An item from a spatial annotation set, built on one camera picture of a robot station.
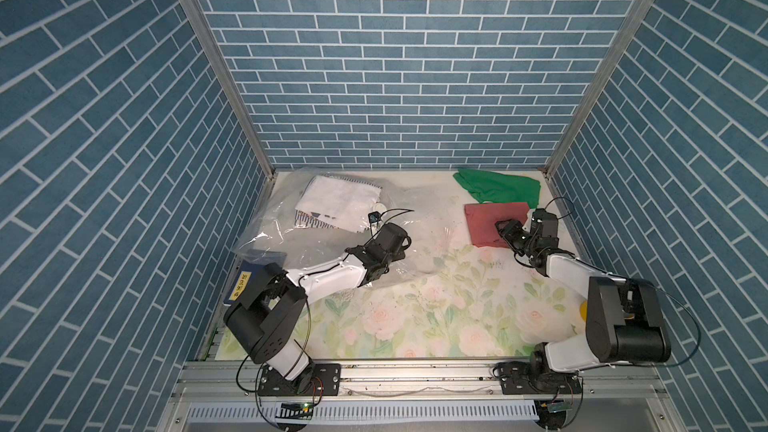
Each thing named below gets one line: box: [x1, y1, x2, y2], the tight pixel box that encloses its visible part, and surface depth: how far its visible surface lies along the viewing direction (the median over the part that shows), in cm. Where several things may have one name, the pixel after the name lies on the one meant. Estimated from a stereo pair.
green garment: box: [453, 169, 541, 209], surface depth 115 cm
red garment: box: [464, 202, 530, 248], surface depth 107 cm
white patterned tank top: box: [294, 173, 383, 233], surface depth 103 cm
